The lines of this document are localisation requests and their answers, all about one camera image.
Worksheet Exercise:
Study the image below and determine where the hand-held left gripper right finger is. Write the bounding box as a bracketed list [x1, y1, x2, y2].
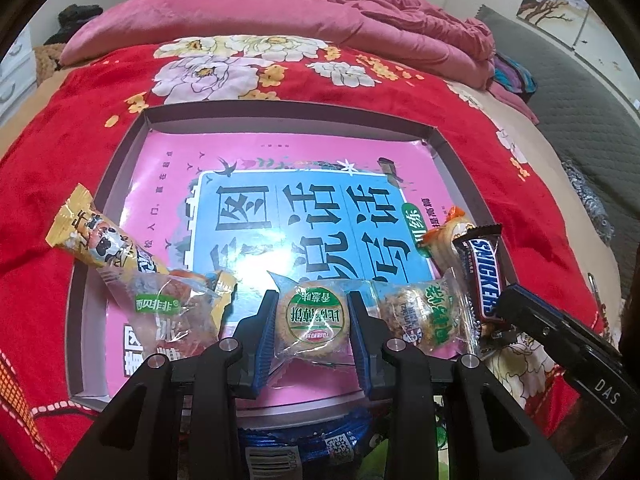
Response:
[347, 290, 576, 480]

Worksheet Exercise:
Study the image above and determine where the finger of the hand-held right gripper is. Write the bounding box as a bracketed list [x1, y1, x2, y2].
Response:
[497, 284, 623, 376]

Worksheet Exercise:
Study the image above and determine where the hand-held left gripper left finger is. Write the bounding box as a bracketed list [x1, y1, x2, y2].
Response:
[55, 289, 281, 480]

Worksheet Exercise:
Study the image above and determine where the round biscuit clear packet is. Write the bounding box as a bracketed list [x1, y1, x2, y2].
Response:
[266, 270, 383, 378]

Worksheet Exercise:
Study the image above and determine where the light green snack packet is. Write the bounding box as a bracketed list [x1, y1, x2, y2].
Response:
[372, 266, 483, 358]

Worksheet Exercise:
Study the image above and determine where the brown chocolate bar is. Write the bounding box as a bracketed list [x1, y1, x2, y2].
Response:
[451, 223, 507, 348]

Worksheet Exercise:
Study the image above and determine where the clear cake packet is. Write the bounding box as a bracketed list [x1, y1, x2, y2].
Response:
[97, 265, 226, 361]

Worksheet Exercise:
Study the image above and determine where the pink tray box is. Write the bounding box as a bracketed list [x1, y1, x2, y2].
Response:
[67, 101, 521, 413]

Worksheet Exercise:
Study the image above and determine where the blue snack packet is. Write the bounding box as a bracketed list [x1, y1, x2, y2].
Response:
[239, 412, 373, 480]

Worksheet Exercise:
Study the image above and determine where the grey patterned cloth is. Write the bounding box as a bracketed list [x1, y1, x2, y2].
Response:
[562, 160, 621, 246]

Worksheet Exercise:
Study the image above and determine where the orange snack packet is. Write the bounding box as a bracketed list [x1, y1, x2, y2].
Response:
[419, 205, 481, 281]

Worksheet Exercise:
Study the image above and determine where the beige bedsheet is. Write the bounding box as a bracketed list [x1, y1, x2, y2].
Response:
[450, 80, 621, 321]

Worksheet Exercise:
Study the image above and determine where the yellow cow-print snack packet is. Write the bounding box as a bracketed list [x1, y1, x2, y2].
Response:
[45, 184, 238, 321]

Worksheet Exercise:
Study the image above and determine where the pink printed paper sheet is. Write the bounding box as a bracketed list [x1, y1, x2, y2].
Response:
[105, 127, 481, 396]

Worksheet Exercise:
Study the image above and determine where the grey padded headboard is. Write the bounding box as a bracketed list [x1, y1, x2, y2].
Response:
[475, 5, 640, 311]

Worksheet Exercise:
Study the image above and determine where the colourful striped cloth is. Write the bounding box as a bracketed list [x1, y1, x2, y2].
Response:
[492, 55, 538, 96]

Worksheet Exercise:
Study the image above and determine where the red floral blanket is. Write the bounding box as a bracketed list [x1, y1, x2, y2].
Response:
[0, 35, 621, 480]

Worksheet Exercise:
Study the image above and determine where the pink quilt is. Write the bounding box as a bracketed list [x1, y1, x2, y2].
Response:
[60, 0, 541, 126]

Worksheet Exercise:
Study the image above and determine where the wicker basket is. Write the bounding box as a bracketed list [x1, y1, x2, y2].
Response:
[32, 42, 68, 78]

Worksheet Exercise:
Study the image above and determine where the white drawer cabinet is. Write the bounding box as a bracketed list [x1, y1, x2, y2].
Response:
[0, 25, 38, 116]

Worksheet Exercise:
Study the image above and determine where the dark clothes pile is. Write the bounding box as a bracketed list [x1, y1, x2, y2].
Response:
[42, 4, 103, 46]

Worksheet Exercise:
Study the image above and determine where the floral wall painting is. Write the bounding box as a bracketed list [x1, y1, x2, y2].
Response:
[515, 0, 596, 31]

